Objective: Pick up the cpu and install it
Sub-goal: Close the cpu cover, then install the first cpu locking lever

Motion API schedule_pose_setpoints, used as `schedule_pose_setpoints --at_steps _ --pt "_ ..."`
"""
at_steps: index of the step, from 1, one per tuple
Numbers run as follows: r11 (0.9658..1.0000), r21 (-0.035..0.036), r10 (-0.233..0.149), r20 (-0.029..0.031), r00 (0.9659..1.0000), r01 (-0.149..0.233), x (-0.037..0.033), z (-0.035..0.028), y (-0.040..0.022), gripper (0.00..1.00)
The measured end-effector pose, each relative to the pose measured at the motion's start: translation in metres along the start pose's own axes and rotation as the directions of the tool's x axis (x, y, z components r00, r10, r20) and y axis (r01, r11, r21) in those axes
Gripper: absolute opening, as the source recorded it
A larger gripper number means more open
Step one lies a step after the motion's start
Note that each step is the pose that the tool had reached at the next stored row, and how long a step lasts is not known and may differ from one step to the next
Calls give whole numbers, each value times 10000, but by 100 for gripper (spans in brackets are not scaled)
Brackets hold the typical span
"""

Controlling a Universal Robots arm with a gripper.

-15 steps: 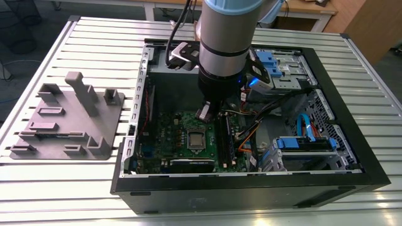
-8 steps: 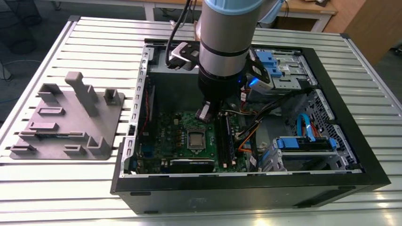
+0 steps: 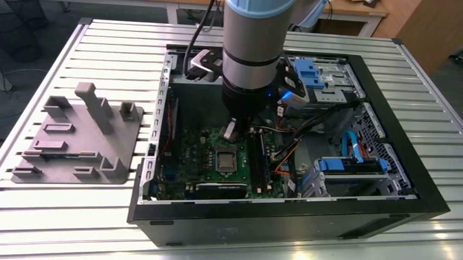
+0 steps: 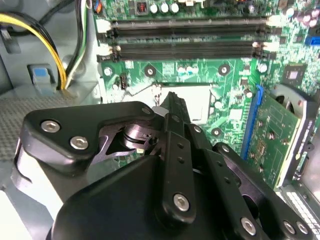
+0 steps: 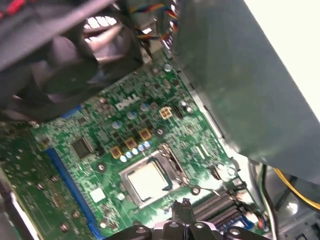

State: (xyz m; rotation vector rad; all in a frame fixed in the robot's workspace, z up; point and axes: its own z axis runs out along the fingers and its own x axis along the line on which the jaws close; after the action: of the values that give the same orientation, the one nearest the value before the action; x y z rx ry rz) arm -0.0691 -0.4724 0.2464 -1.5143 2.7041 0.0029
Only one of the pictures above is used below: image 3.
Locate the metal socket cover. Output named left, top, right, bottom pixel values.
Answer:
left=215, top=147, right=240, bottom=173

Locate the black wire bundle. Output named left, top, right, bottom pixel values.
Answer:
left=272, top=100, right=365, bottom=163

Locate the green motherboard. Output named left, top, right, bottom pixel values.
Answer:
left=158, top=119, right=290, bottom=200

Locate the grey parts rack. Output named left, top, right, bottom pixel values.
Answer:
left=11, top=82, right=146, bottom=185

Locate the black PC case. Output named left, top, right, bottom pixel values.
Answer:
left=126, top=43, right=451, bottom=247

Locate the orange wire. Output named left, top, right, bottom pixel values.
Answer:
left=274, top=159, right=292, bottom=178

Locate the grey metal drive cage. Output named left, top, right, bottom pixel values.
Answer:
left=288, top=56, right=367, bottom=118

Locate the brown wooden cabinet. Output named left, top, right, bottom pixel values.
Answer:
left=374, top=0, right=463, bottom=75

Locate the green RAM stick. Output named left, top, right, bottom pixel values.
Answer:
left=39, top=153, right=83, bottom=160

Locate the hard disk in blue carrier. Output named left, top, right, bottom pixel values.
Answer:
left=314, top=158, right=389, bottom=174

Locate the blue plastic drive latch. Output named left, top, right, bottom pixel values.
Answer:
left=295, top=58, right=326, bottom=89

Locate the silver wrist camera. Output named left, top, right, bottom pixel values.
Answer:
left=186, top=49, right=223, bottom=82
left=276, top=58, right=311, bottom=109

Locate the grey power supply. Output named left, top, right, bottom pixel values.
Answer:
left=168, top=57, right=244, bottom=128

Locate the grey metal disk bay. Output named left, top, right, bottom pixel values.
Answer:
left=299, top=158, right=401, bottom=198

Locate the black graphics card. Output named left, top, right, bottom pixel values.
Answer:
left=186, top=181, right=251, bottom=200

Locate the silver CPU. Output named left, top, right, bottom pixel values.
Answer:
left=218, top=152, right=238, bottom=169

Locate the black mesh bin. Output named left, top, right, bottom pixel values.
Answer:
left=7, top=0, right=50, bottom=63

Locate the blue board connector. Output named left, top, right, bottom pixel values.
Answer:
left=163, top=165, right=179, bottom=181

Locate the thick black cable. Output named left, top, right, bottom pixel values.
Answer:
left=183, top=0, right=218, bottom=79

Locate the wooden desk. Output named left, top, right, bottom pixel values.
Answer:
left=322, top=0, right=391, bottom=38

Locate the red yellow wire bundle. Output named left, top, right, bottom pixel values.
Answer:
left=274, top=108, right=295, bottom=133

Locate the black RAM slot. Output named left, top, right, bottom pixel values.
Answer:
left=247, top=128, right=263, bottom=192
left=256, top=128, right=272, bottom=190
left=252, top=128, right=268, bottom=192

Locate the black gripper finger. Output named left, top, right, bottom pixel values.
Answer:
left=236, top=118, right=251, bottom=143
left=220, top=118, right=239, bottom=142

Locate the blue flat wire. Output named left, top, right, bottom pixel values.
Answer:
left=341, top=129, right=366, bottom=164

